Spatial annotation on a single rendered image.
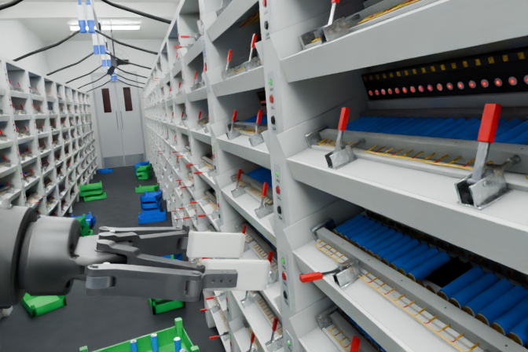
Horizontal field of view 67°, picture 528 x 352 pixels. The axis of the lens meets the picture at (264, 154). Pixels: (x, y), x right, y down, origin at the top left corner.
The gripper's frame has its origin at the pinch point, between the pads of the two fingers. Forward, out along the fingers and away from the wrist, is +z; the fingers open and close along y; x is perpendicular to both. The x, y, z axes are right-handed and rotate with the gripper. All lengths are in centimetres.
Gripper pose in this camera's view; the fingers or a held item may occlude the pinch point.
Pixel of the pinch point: (234, 258)
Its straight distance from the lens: 47.0
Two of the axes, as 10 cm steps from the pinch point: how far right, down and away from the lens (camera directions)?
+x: 1.3, -9.9, -0.6
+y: 3.1, 1.0, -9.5
